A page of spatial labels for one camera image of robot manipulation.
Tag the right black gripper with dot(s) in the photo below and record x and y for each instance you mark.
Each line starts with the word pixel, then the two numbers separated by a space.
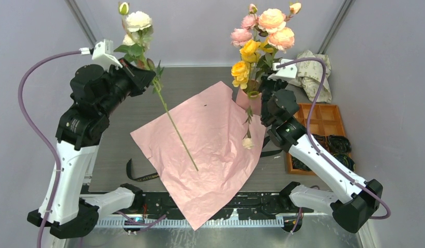
pixel 264 81

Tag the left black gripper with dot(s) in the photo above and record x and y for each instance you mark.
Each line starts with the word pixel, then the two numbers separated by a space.
pixel 139 77

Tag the yellow flower stem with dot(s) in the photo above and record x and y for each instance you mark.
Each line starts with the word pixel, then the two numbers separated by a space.
pixel 256 60

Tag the white rose stem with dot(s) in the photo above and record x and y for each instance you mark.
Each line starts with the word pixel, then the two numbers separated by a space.
pixel 138 27

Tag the pink rose stem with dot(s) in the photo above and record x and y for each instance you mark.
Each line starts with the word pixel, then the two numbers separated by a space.
pixel 247 31

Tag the peach rose spray stem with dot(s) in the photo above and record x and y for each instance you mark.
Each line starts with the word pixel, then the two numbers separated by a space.
pixel 273 22

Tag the purple flower bouquet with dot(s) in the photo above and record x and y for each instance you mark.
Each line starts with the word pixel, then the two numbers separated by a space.
pixel 213 132

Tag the small cream rose stem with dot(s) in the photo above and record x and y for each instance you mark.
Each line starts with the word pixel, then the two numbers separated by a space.
pixel 247 140

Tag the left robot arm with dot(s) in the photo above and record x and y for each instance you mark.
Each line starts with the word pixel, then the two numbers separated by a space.
pixel 66 214

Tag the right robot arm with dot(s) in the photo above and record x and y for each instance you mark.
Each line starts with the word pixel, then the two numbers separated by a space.
pixel 352 200

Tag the pink cylindrical vase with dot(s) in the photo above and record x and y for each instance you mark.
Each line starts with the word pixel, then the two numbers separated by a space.
pixel 244 101

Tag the crumpled printed paper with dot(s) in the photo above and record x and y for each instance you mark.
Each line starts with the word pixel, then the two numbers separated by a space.
pixel 309 75

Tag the orange compartment tray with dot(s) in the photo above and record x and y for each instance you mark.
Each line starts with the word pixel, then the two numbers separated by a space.
pixel 325 120

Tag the rolled black ribbon left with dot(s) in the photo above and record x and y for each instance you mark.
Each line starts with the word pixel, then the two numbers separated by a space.
pixel 321 140

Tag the rolled black ribbon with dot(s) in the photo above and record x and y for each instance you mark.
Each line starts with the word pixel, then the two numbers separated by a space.
pixel 339 144
pixel 346 160
pixel 321 140

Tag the rolled black ribbon back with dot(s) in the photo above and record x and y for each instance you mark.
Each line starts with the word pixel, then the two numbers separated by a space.
pixel 339 144

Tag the rolled black ribbon front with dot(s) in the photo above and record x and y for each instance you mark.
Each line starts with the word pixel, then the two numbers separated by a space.
pixel 346 160

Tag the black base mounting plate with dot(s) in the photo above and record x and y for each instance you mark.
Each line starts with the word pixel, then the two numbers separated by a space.
pixel 248 206

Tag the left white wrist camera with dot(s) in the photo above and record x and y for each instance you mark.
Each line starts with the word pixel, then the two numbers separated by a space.
pixel 102 54

